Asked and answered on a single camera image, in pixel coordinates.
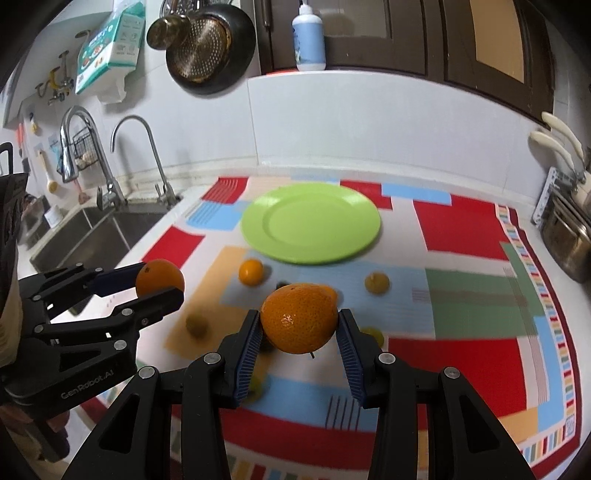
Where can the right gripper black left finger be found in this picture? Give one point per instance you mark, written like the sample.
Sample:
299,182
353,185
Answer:
132,440

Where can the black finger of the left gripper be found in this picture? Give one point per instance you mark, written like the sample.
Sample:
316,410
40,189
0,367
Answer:
49,294
134,311

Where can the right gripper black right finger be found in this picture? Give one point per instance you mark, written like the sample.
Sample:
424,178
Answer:
465,439

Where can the small orange mandarin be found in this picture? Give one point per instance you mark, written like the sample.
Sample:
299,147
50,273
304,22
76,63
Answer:
157,275

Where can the yellow-green round fruit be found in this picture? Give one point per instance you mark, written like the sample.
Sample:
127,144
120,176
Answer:
196,325

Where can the small orange citrus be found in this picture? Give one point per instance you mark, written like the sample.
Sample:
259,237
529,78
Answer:
251,272

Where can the brownish green round fruit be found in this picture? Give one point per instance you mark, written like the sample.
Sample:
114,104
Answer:
377,283

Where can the large orange mandarin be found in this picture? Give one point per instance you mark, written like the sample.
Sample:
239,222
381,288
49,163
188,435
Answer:
300,318

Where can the large chrome kitchen faucet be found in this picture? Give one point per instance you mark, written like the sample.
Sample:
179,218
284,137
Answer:
111,196

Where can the stainless steel sink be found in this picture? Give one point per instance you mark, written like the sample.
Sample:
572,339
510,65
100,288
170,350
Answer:
97,238

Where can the colourful patchwork table mat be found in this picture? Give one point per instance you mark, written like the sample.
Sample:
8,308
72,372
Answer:
468,290

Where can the lime green plate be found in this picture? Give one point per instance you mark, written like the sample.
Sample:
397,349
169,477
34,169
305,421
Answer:
311,223

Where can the teal white paper package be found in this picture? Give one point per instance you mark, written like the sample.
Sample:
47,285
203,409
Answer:
110,53

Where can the stainless steel pot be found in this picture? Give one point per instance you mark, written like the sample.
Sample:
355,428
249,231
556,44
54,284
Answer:
566,234

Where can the golden perforated strainer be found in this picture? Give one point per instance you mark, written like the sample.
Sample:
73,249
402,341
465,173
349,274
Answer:
202,53

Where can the small golden saucepan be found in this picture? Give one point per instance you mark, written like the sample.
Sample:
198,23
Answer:
167,31

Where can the metal dish rack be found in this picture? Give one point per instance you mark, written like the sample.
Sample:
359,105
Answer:
555,178

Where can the blue white bottle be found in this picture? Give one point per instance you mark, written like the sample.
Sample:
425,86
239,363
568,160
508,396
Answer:
309,40

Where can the wire sink basket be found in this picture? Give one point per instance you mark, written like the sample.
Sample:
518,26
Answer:
84,149

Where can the wall water tap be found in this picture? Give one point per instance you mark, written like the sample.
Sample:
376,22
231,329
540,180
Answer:
59,81

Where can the cream pan handle lower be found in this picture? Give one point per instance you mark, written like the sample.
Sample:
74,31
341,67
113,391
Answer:
551,143

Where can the cream pan handle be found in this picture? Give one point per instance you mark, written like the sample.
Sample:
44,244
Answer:
551,143
555,123

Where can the cream pan handle upper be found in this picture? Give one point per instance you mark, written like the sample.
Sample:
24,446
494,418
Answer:
555,123

